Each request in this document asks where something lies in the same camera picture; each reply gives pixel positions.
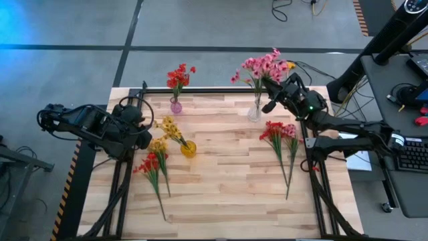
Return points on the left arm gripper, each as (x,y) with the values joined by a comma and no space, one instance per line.
(122,134)

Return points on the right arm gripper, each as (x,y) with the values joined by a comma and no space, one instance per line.
(294,93)

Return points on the yellow artificial flower bunch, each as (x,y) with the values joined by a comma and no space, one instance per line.
(158,145)
(172,130)

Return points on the pink artificial flower bunch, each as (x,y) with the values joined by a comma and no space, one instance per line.
(264,67)
(290,130)

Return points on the red artificial flower bunch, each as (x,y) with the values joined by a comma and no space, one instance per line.
(272,129)
(150,164)
(177,75)

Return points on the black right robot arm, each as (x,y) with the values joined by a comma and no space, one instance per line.
(341,122)

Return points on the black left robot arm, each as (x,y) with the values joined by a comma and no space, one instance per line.
(77,120)

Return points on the clear glass vase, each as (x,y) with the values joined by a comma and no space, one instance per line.
(254,115)

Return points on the small pink glass vase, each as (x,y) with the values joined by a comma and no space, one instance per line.
(176,107)

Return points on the yellow glass vase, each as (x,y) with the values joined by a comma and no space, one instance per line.
(189,150)

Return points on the yellow power plug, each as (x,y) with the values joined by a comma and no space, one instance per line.
(291,65)

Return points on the black floor platform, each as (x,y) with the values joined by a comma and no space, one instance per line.
(77,201)

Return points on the grey desk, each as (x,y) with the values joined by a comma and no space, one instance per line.
(384,100)

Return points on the black tower fan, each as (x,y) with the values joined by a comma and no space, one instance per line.
(378,43)

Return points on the white paper sheet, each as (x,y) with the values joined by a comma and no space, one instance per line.
(359,162)

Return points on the grey metal stand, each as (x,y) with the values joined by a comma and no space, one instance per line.
(26,159)

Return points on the black floor mat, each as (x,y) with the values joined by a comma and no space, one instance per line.
(378,16)

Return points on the black round desk device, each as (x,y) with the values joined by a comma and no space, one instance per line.
(408,96)

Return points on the black laptop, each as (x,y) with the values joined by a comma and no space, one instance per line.
(419,65)

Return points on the red plastic object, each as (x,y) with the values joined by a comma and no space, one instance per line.
(422,120)
(424,110)

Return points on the black keyboard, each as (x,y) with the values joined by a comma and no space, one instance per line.
(413,155)

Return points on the grey caster wheel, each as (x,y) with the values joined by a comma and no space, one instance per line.
(387,207)

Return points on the black aluminium table frame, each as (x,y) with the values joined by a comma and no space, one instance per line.
(217,90)

